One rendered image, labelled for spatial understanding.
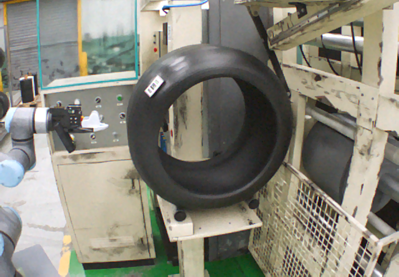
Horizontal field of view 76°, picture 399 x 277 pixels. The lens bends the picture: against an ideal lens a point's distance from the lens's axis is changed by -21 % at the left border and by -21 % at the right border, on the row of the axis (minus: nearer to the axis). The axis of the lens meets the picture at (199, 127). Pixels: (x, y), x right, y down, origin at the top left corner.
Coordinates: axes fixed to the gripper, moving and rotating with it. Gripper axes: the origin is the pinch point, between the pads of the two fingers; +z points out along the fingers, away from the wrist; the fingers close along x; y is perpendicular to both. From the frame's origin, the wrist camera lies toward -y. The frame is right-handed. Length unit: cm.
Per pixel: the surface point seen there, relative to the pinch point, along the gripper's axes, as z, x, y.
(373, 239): 71, -57, -14
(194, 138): 38.6, 27.2, -12.6
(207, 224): 39, -4, -37
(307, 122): 111, 46, -9
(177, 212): 25.3, -9.6, -27.0
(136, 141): 10.7, -10.0, -0.9
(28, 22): -326, 918, 66
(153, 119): 15.1, -12.0, 6.8
